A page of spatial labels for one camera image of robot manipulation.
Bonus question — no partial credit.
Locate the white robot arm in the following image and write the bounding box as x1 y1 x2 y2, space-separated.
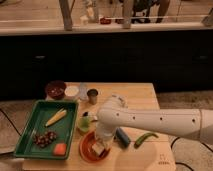
95 94 213 145

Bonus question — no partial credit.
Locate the clear plastic bottle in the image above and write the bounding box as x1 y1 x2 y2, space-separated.
79 83 87 101

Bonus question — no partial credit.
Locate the dark grape bunch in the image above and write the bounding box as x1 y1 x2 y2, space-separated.
33 131 57 148

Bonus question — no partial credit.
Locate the black cable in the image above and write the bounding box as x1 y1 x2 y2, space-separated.
0 108 22 158

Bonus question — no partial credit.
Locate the green chili pepper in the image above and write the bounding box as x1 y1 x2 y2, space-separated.
134 132 158 148

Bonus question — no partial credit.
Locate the dark maroon bowl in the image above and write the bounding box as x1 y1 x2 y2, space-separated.
45 80 66 100

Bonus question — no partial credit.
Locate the blue marker pen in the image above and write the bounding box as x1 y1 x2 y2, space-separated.
116 128 131 148

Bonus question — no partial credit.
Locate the white eraser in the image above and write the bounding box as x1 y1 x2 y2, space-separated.
92 144 104 156

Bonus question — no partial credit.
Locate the green plastic tray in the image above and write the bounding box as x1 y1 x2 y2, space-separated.
14 100 78 160

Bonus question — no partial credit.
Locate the red bowl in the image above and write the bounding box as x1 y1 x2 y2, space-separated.
79 132 110 163

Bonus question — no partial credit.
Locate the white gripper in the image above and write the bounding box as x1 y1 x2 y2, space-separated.
95 123 114 150

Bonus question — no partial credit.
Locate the small green cup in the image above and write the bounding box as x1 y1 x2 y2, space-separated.
77 116 90 134

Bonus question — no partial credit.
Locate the metal cup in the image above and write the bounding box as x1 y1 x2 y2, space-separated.
87 89 98 105

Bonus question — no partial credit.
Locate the orange sponge block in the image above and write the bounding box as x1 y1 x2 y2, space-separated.
53 143 67 156

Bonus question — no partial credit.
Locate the yellow corn cob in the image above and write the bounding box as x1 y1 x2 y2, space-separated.
45 109 67 127

